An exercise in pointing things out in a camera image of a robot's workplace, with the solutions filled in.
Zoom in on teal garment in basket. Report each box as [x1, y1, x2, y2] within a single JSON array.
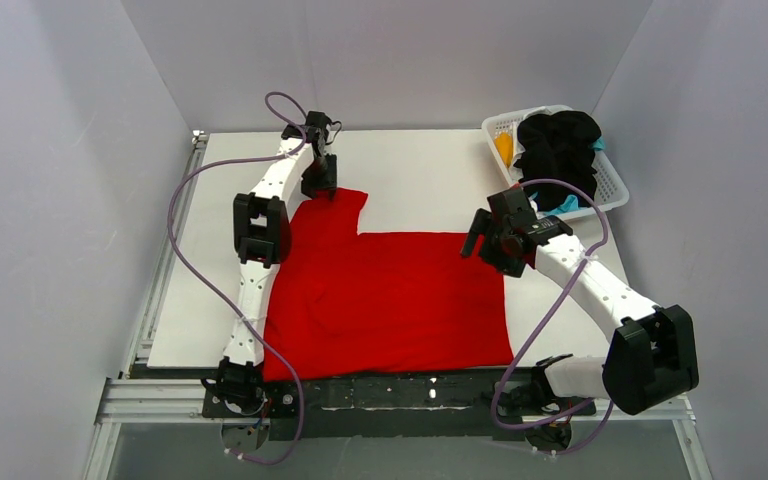
[[523, 137, 605, 215]]

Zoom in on black garment in basket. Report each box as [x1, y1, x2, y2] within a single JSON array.
[[513, 110, 602, 198]]

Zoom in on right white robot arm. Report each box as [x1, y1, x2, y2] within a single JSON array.
[[461, 186, 699, 415]]

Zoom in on white plastic laundry basket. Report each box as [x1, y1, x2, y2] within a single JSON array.
[[481, 104, 629, 212]]

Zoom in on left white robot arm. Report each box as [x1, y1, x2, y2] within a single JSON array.
[[202, 110, 337, 417]]

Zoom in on yellow garment in basket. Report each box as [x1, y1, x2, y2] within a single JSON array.
[[494, 132, 514, 168]]

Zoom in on aluminium frame rail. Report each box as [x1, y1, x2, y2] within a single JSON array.
[[84, 129, 711, 479]]

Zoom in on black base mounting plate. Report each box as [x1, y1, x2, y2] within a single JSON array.
[[128, 366, 664, 444]]

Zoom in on red t-shirt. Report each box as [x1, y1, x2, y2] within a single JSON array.
[[262, 189, 513, 381]]

